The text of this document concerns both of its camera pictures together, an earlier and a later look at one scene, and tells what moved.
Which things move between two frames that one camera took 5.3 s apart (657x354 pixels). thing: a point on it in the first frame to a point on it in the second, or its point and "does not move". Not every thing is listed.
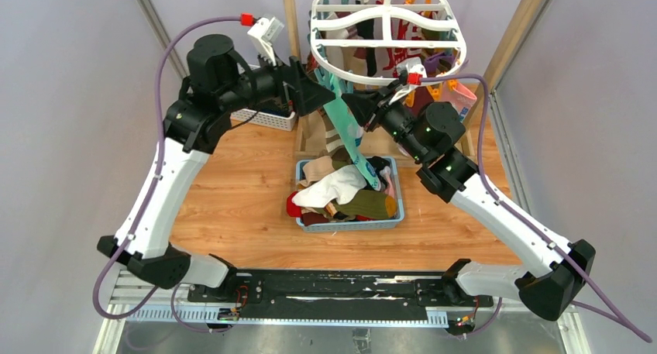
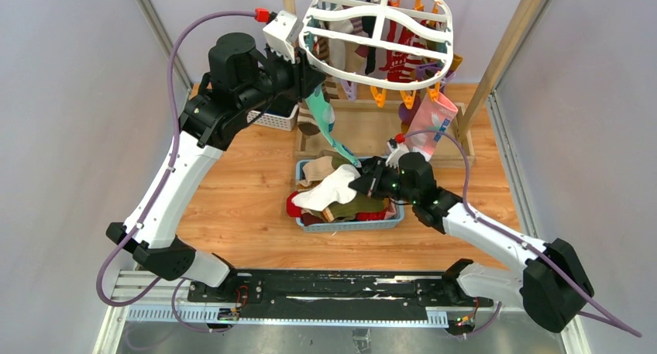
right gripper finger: [364, 103] to [366, 184]
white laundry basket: [282, 121] does not move
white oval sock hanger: [385, 32] does not move
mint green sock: [350, 131] to [325, 114]
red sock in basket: [293, 210] does not move
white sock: [333, 187] does not move
